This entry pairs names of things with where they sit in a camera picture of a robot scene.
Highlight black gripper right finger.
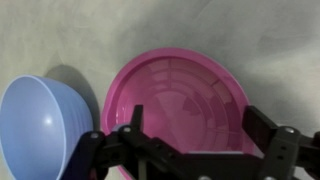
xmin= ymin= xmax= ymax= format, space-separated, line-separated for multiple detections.
xmin=242 ymin=105 xmax=320 ymax=180

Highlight blue plastic bowl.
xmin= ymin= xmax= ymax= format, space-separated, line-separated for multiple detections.
xmin=0 ymin=74 xmax=95 ymax=180

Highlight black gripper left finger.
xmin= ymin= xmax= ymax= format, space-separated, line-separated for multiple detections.
xmin=61 ymin=104 xmax=188 ymax=180

